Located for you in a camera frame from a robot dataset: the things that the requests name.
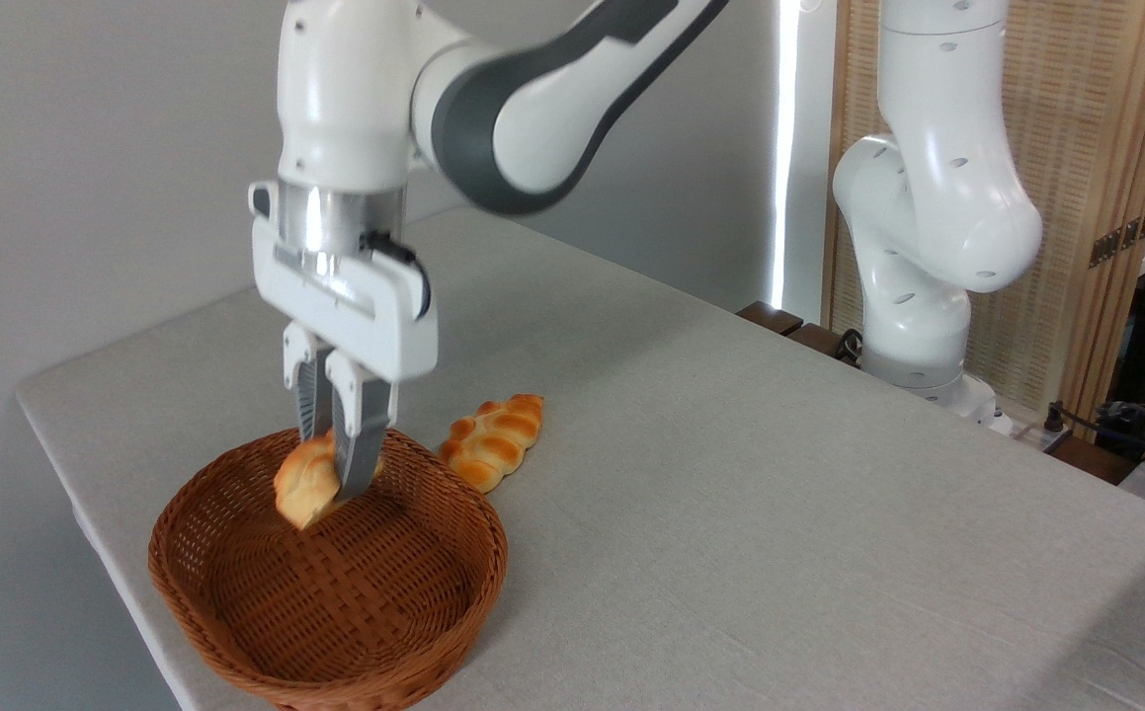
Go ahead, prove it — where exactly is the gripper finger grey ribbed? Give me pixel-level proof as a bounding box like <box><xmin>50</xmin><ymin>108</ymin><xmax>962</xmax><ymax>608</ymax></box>
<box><xmin>282</xmin><ymin>320</ymin><xmax>337</xmax><ymax>443</ymax></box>
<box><xmin>324</xmin><ymin>350</ymin><xmax>401</xmax><ymax>504</ymax></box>

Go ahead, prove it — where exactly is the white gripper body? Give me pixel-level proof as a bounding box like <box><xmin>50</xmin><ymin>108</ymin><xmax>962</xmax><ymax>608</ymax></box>
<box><xmin>247</xmin><ymin>180</ymin><xmax>441</xmax><ymax>383</ymax></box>

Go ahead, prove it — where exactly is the round golden bread roll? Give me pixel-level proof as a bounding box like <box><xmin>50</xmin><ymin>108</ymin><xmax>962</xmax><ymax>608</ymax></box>
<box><xmin>272</xmin><ymin>429</ymin><xmax>385</xmax><ymax>532</ymax></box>

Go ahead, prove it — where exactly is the braided golden bread loaf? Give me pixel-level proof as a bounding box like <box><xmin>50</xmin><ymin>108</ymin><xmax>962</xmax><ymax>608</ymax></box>
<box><xmin>438</xmin><ymin>393</ymin><xmax>546</xmax><ymax>495</ymax></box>

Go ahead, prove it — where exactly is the brown wicker basket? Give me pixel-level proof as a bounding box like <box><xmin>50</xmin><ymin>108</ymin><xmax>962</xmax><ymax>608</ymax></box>
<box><xmin>147</xmin><ymin>425</ymin><xmax>510</xmax><ymax>711</ymax></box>

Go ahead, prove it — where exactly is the grey tablecloth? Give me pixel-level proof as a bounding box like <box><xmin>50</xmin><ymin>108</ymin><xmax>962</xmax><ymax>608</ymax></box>
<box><xmin>16</xmin><ymin>205</ymin><xmax>1145</xmax><ymax>711</ymax></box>

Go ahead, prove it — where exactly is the wooden bamboo folding screen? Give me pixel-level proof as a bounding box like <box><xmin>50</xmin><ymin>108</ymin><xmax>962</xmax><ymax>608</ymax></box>
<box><xmin>821</xmin><ymin>0</ymin><xmax>1145</xmax><ymax>428</ymax></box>

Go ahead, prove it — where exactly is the dark metal screen hinge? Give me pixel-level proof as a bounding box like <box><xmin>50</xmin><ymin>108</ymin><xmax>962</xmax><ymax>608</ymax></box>
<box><xmin>1088</xmin><ymin>206</ymin><xmax>1145</xmax><ymax>270</ymax></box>

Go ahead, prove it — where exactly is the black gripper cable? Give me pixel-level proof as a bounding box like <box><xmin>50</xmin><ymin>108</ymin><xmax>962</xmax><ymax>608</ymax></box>
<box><xmin>359</xmin><ymin>229</ymin><xmax>433</xmax><ymax>323</ymax></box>

